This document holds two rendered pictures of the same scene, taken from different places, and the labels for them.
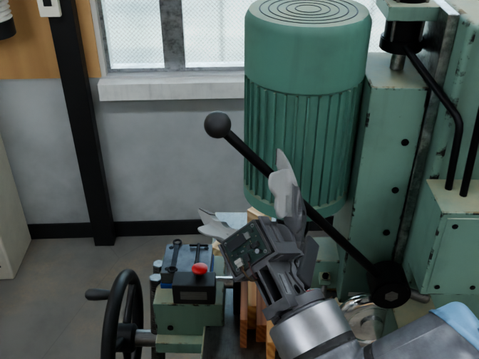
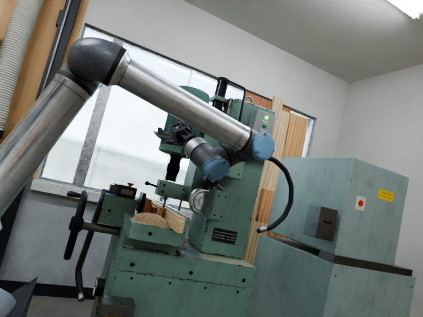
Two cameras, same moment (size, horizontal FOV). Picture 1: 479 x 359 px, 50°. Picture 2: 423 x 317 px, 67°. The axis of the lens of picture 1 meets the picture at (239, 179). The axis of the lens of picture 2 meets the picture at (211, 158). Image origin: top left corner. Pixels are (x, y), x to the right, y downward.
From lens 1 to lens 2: 99 cm
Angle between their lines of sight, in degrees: 45
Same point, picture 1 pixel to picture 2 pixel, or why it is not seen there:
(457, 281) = (234, 170)
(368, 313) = (202, 194)
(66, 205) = not seen: outside the picture
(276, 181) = not seen: hidden behind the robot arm
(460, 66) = (234, 108)
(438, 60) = (227, 109)
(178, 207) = (48, 273)
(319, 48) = (199, 94)
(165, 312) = (110, 200)
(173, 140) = (62, 224)
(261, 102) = not seen: hidden behind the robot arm
